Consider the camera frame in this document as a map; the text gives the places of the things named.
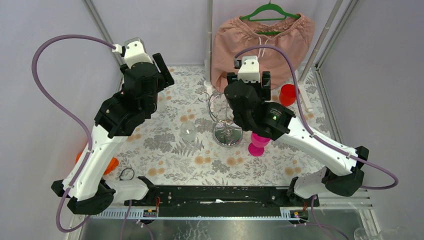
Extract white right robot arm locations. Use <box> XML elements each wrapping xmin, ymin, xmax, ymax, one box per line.
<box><xmin>224</xmin><ymin>72</ymin><xmax>369</xmax><ymax>206</ymax></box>

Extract chrome wire glass rack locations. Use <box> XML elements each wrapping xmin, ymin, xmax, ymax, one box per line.
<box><xmin>198</xmin><ymin>91</ymin><xmax>243</xmax><ymax>148</ymax></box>

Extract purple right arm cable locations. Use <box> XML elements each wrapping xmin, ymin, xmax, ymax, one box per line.
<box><xmin>233</xmin><ymin>44</ymin><xmax>400</xmax><ymax>240</ymax></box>

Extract small black cable ring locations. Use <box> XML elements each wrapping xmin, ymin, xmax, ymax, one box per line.
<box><xmin>119</xmin><ymin>167</ymin><xmax>136</xmax><ymax>181</ymax></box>

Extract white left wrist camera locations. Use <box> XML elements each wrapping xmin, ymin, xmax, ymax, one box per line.
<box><xmin>111</xmin><ymin>37</ymin><xmax>153</xmax><ymax>68</ymax></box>

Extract green clothes hanger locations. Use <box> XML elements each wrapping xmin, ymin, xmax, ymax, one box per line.
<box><xmin>238</xmin><ymin>0</ymin><xmax>301</xmax><ymax>22</ymax></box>

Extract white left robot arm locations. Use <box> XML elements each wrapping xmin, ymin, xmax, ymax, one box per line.
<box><xmin>51</xmin><ymin>53</ymin><xmax>175</xmax><ymax>215</ymax></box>

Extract red plastic wine glass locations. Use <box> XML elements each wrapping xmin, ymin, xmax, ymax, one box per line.
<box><xmin>279</xmin><ymin>84</ymin><xmax>300</xmax><ymax>107</ymax></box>

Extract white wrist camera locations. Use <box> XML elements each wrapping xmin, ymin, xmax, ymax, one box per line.
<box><xmin>234</xmin><ymin>55</ymin><xmax>261</xmax><ymax>84</ymax></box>
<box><xmin>111</xmin><ymin>37</ymin><xmax>153</xmax><ymax>68</ymax></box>

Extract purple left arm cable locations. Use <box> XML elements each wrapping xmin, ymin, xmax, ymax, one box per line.
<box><xmin>31</xmin><ymin>34</ymin><xmax>157</xmax><ymax>240</ymax></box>

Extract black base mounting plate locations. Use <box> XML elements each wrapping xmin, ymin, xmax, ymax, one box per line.
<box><xmin>124</xmin><ymin>184</ymin><xmax>320</xmax><ymax>218</ymax></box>

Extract clear ribbed wine glass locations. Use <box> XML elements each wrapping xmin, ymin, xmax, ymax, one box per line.
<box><xmin>180</xmin><ymin>121</ymin><xmax>197</xmax><ymax>142</ymax></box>

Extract pink drawstring shorts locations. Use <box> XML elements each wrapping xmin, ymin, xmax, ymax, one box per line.
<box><xmin>210</xmin><ymin>13</ymin><xmax>316</xmax><ymax>92</ymax></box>

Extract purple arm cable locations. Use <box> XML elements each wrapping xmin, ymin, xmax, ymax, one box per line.
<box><xmin>31</xmin><ymin>34</ymin><xmax>157</xmax><ymax>240</ymax></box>
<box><xmin>233</xmin><ymin>44</ymin><xmax>400</xmax><ymax>240</ymax></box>

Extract pink plastic wine glass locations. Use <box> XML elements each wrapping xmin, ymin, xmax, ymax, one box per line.
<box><xmin>247</xmin><ymin>133</ymin><xmax>271</xmax><ymax>157</ymax></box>

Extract orange cloth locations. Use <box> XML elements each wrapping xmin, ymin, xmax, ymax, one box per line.
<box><xmin>75</xmin><ymin>151</ymin><xmax>119</xmax><ymax>176</ymax></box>

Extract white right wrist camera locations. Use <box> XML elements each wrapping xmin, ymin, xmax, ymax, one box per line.
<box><xmin>234</xmin><ymin>55</ymin><xmax>261</xmax><ymax>84</ymax></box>

